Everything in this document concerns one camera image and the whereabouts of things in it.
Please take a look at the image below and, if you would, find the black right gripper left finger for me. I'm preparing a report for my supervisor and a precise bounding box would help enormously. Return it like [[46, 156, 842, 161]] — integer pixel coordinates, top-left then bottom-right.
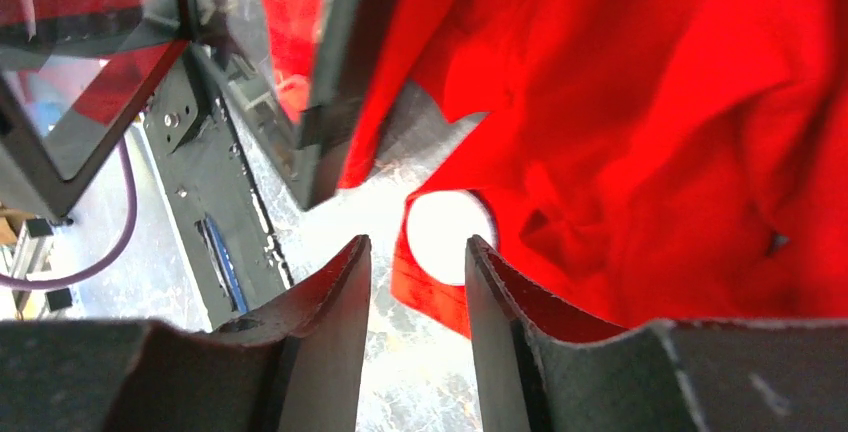
[[1, 235, 371, 431]]

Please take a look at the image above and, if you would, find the black square frame box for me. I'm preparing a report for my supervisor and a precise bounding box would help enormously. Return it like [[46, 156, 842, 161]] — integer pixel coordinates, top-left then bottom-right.
[[1, 0, 396, 218]]

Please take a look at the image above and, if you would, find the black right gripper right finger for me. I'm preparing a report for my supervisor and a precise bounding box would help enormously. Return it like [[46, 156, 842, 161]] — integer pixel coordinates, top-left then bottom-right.
[[466, 236, 847, 431]]

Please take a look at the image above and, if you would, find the red garment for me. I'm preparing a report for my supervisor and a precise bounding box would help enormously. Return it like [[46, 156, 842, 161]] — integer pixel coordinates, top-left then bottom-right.
[[330, 0, 847, 335]]

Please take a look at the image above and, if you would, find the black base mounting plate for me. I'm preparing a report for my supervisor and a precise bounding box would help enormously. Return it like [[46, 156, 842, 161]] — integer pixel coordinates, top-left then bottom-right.
[[143, 45, 294, 327]]

